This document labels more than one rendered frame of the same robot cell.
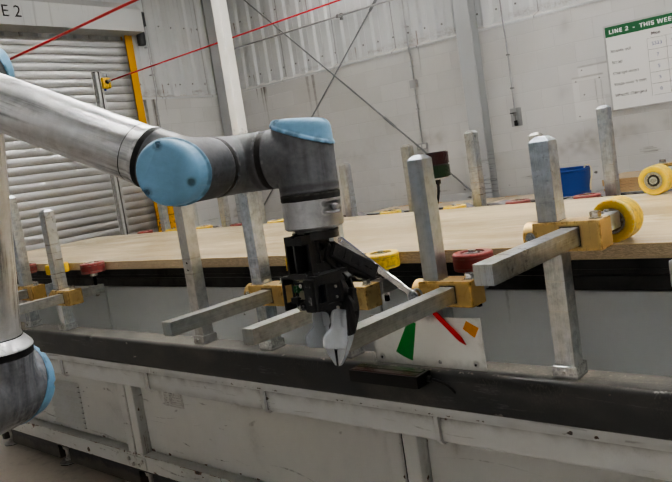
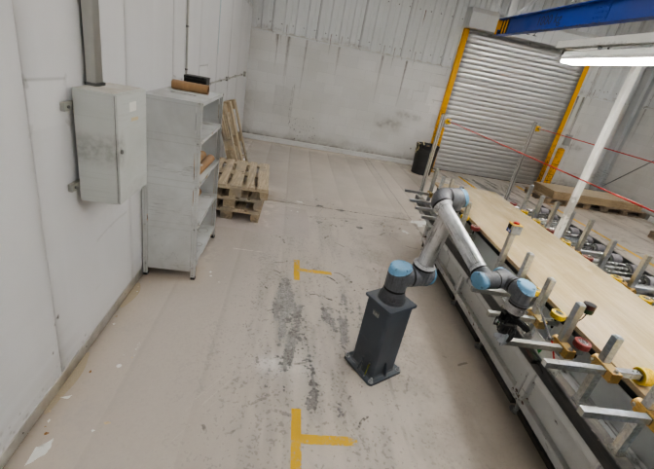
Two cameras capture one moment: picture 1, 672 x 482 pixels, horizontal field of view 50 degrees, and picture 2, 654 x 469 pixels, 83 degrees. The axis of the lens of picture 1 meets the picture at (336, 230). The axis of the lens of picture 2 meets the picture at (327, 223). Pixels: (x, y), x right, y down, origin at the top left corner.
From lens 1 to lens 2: 1.19 m
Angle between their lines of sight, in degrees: 44
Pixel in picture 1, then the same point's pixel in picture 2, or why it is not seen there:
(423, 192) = (573, 314)
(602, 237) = (611, 379)
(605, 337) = (613, 403)
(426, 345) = (544, 353)
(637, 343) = not seen: hidden behind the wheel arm
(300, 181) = (515, 301)
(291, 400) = not seen: hidden behind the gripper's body
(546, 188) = (606, 350)
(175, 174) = (479, 283)
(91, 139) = (467, 258)
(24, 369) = (428, 275)
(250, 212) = (525, 267)
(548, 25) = not seen: outside the picture
